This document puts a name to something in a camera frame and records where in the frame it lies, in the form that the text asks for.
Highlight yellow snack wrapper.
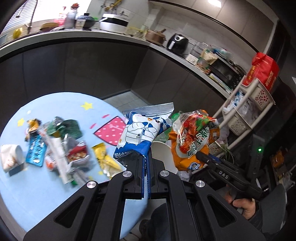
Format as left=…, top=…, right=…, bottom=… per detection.
left=92, top=143, right=123, bottom=179

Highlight crushed white paper cup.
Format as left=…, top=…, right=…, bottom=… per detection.
left=1, top=144, right=25, bottom=173

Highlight wooden bowl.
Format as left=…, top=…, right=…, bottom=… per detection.
left=40, top=22, right=59, bottom=32

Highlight blue blister pack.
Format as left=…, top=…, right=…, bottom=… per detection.
left=25, top=134, right=47, bottom=167

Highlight beige plastic basket rack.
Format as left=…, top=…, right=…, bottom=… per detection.
left=209, top=78, right=275, bottom=155

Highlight striped silver wrapper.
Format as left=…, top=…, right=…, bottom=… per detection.
left=122, top=102, right=175, bottom=116

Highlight orange red noodle bag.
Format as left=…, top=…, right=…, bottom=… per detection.
left=169, top=109, right=220, bottom=172

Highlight glass jar red lid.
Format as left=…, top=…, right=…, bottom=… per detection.
left=64, top=3, right=79, bottom=29

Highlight red silver nut bag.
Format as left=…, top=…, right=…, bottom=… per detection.
left=66, top=141, right=90, bottom=167

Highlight white paper bucket bin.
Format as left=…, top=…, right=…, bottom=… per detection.
left=151, top=141, right=178, bottom=174

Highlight person's right hand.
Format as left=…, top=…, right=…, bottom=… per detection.
left=224, top=191, right=256, bottom=219

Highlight black casserole pot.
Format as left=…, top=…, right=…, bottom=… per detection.
left=75, top=13, right=98, bottom=29

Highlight black toaster oven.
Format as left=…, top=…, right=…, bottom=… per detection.
left=209, top=57, right=246, bottom=90

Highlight blue white snack bag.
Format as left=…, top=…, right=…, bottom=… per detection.
left=113, top=110, right=172, bottom=197

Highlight red gift bag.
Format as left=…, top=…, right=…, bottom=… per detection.
left=242, top=52, right=280, bottom=92

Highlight yellow lemon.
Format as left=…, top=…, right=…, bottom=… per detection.
left=13, top=28, right=23, bottom=39

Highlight grey kitchen countertop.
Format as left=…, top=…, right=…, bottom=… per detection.
left=1, top=30, right=230, bottom=99

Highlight yellow brown small wrapper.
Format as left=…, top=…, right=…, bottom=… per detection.
left=25, top=118, right=42, bottom=142

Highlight black air fryer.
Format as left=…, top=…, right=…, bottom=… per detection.
left=166, top=34, right=189, bottom=56

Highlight dark cabinet fronts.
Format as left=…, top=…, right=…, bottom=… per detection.
left=1, top=42, right=225, bottom=127

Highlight kitchen faucet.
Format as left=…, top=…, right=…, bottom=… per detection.
left=16, top=0, right=38, bottom=34

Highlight brown cooking pot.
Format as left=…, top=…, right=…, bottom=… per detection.
left=145, top=29, right=166, bottom=46

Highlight white rice cooker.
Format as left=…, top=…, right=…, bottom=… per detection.
left=99, top=13, right=130, bottom=34

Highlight white orange fish snack bag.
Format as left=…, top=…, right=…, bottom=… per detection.
left=38, top=129, right=72, bottom=184

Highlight green snack bag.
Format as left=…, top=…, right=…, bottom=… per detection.
left=47, top=116, right=83, bottom=139

